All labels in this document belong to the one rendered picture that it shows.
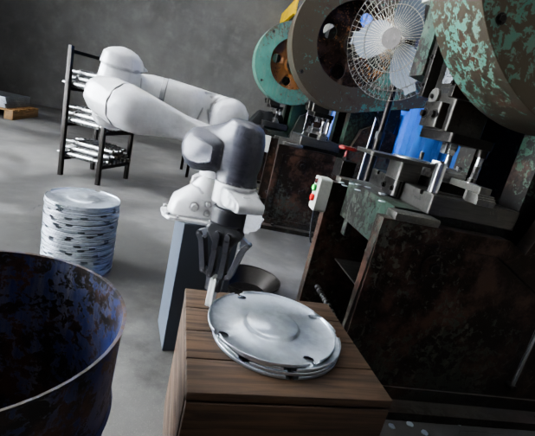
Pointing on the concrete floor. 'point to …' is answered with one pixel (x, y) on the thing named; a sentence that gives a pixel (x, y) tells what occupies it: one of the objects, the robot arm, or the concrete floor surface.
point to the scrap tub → (44, 345)
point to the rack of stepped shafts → (94, 153)
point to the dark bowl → (253, 280)
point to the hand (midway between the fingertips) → (212, 290)
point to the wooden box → (266, 388)
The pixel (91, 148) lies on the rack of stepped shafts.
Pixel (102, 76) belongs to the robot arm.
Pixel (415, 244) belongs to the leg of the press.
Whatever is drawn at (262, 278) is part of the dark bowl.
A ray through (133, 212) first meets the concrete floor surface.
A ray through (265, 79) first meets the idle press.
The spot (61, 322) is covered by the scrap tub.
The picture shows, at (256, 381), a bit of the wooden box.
